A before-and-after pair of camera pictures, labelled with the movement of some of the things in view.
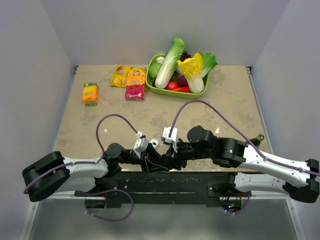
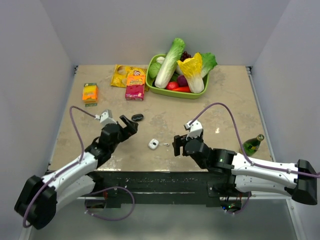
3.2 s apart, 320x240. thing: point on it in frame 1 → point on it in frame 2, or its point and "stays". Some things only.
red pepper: (183, 89) stays
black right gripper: (177, 161) → (181, 140)
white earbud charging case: (155, 143) stays
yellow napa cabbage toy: (191, 68) stays
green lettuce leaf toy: (209, 62) stays
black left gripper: (150, 168) → (131, 130)
